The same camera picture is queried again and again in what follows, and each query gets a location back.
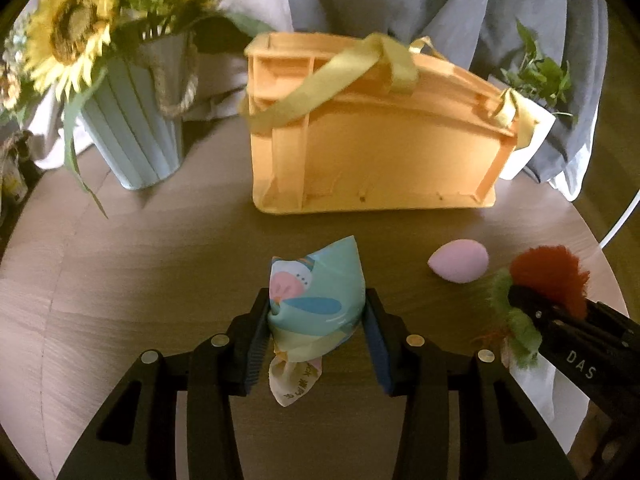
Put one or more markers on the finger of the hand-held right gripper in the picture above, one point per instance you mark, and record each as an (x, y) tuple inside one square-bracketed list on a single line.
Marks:
[(532, 302)]

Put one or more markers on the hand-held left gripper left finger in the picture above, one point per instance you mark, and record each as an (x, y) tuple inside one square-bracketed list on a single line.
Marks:
[(255, 360)]

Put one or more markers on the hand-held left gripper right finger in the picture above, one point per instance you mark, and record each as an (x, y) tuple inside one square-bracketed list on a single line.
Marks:
[(377, 355)]

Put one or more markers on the red pompom flower green stem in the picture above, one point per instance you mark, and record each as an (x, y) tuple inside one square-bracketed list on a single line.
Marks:
[(550, 272)]

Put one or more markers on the teal printed fabric pouch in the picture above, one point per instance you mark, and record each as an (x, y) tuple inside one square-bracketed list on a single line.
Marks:
[(312, 295)]

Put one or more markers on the white folded cloth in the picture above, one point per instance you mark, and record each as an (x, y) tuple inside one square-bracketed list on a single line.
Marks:
[(545, 390)]

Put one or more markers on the pink egg-shaped sponge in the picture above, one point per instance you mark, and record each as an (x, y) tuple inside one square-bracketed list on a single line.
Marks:
[(457, 262)]

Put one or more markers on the white trim strip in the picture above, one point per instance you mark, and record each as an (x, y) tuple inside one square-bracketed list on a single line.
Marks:
[(622, 220)]

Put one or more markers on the white plant pot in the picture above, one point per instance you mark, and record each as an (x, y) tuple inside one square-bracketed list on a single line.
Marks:
[(530, 145)]

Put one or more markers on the green potted plant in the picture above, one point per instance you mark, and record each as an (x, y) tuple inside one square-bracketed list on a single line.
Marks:
[(540, 75)]

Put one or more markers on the pale green ribbed vase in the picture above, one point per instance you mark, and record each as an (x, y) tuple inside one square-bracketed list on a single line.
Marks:
[(135, 120)]

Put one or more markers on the wide grey curtain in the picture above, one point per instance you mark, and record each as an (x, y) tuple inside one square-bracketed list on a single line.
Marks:
[(450, 10)]

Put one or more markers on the artificial sunflower bouquet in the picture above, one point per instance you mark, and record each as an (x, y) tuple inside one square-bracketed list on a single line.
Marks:
[(75, 25)]

